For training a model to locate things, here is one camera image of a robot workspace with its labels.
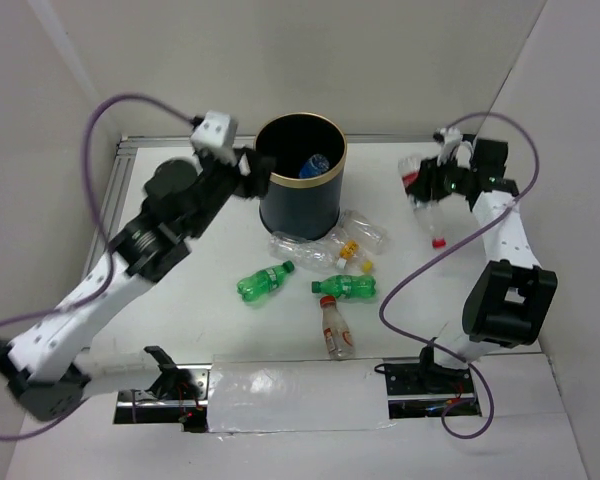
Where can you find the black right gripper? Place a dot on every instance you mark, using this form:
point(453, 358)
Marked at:
point(426, 181)

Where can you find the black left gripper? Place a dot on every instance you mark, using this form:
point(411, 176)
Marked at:
point(250, 185)

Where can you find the red label water bottle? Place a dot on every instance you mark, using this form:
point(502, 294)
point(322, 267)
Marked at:
point(428, 214)

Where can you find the blue label clear bottle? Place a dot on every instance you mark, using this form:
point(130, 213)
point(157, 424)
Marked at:
point(315, 166)

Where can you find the green bottle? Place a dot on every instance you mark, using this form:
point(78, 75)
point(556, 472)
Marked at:
point(362, 287)
point(264, 281)

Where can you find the small red cap bottle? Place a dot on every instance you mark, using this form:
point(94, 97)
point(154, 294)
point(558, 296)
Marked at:
point(336, 332)

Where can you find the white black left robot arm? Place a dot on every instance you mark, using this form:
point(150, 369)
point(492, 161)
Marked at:
point(45, 368)

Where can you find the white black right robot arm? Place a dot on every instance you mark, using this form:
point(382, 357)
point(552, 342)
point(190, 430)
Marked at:
point(508, 304)

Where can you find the dark blue gold-rimmed bin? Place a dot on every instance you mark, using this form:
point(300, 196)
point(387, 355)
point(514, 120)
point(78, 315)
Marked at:
point(305, 208)

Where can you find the large clear crushed bottle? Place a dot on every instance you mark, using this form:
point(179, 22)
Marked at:
point(370, 236)

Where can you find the crushed clear bottle white cap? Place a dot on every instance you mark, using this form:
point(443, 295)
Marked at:
point(316, 256)

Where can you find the clear bottle yellow label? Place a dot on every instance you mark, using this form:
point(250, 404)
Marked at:
point(349, 254)

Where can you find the silver tape sheet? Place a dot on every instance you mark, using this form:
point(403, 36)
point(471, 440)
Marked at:
point(261, 397)

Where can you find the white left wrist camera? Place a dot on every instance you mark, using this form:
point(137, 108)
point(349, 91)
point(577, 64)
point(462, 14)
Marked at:
point(216, 133)

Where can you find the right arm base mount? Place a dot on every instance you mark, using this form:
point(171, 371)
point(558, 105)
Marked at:
point(412, 395)

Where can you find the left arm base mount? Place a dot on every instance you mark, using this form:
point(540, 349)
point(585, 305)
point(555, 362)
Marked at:
point(178, 395)

